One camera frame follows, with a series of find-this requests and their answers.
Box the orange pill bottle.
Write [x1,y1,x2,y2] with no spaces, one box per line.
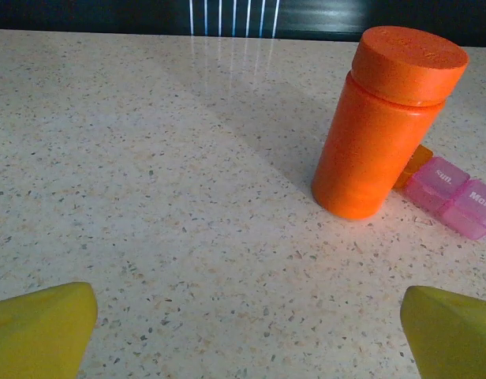
[311,70,448,220]

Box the orange bottle cap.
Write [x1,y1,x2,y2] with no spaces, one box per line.
[352,26,470,108]

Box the pink pill organizer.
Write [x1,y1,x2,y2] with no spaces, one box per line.
[403,156,486,241]

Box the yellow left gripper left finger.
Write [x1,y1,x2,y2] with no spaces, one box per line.
[0,281,99,379]

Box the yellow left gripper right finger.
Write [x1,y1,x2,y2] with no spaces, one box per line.
[399,285,486,379]

